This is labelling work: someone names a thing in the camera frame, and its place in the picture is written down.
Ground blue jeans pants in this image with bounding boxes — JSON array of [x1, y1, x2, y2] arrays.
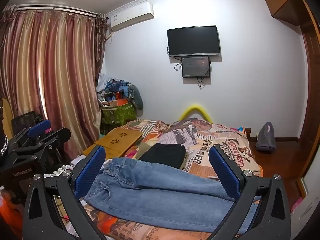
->
[[82, 157, 262, 234]]

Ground pile of mixed clothes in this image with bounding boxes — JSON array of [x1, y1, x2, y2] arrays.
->
[[96, 73, 137, 105]]

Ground yellow foam tube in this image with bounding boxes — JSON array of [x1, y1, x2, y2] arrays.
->
[[178, 103, 213, 122]]

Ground grey cushion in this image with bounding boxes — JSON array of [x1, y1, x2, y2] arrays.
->
[[130, 83, 144, 110]]

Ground green storage box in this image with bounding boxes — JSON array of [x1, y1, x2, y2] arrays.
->
[[101, 102, 137, 130]]

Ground folded black pants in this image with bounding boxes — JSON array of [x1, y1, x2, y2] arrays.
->
[[138, 142, 187, 170]]

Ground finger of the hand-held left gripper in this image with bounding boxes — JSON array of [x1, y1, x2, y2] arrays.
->
[[10, 119, 52, 155], [32, 127, 72, 168]]

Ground wooden lap desk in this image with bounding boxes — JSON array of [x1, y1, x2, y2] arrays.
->
[[82, 129, 143, 157]]

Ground black mesh chair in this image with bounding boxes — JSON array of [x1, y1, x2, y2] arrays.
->
[[11, 111, 37, 133]]

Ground printed blanket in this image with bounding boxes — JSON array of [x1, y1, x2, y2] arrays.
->
[[54, 119, 264, 240]]

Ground small black wall monitor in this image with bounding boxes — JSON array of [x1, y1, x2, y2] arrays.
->
[[182, 56, 211, 78]]

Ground grey bag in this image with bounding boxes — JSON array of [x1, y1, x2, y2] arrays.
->
[[255, 122, 277, 152]]

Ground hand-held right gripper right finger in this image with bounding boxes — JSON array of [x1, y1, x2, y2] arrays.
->
[[207, 144, 292, 240]]

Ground pink item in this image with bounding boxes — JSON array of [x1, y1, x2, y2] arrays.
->
[[290, 197, 303, 214]]

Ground light grey object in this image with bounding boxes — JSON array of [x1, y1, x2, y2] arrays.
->
[[297, 177, 320, 220]]

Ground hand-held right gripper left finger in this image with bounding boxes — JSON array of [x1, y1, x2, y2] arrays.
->
[[23, 145, 108, 240]]

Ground orange item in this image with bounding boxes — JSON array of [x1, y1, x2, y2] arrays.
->
[[0, 190, 25, 228]]

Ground striped pink curtain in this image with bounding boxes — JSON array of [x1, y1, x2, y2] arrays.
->
[[0, 5, 108, 160]]

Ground white air conditioner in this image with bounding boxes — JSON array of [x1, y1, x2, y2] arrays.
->
[[106, 2, 155, 33]]

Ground white curtain rail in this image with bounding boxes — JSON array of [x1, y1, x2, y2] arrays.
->
[[4, 3, 107, 18]]

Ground black wall television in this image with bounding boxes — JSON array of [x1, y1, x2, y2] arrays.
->
[[167, 25, 221, 57]]

